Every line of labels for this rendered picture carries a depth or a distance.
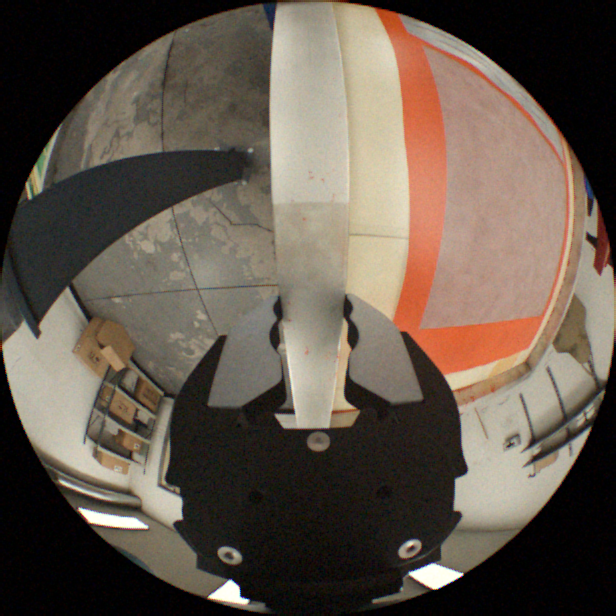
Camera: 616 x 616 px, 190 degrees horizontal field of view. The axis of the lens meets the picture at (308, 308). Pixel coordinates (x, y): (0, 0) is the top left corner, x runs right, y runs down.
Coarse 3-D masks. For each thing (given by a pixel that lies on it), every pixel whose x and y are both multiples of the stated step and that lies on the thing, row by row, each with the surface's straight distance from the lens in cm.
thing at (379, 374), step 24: (360, 312) 10; (360, 336) 9; (384, 336) 9; (360, 360) 8; (384, 360) 8; (408, 360) 8; (360, 384) 7; (384, 384) 7; (408, 384) 8; (360, 408) 8; (384, 408) 7
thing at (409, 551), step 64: (256, 448) 6; (320, 448) 5; (384, 448) 6; (192, 512) 6; (256, 512) 5; (320, 512) 5; (384, 512) 5; (448, 512) 6; (256, 576) 6; (320, 576) 6; (384, 576) 6
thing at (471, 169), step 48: (432, 48) 26; (432, 96) 20; (480, 96) 26; (432, 144) 17; (480, 144) 21; (528, 144) 32; (432, 192) 16; (480, 192) 20; (528, 192) 29; (432, 240) 17; (480, 240) 20; (528, 240) 29; (432, 288) 18; (480, 288) 23; (432, 336) 22; (480, 336) 29
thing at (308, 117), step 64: (320, 0) 22; (320, 64) 13; (320, 128) 11; (320, 192) 10; (576, 192) 57; (320, 256) 10; (576, 256) 54; (320, 320) 12; (320, 384) 17; (512, 384) 51
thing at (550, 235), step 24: (528, 120) 36; (552, 144) 45; (552, 168) 41; (552, 192) 39; (552, 216) 38; (552, 240) 39; (528, 264) 31; (552, 264) 42; (528, 288) 34; (552, 288) 47; (528, 312) 39; (504, 336) 35; (528, 336) 47
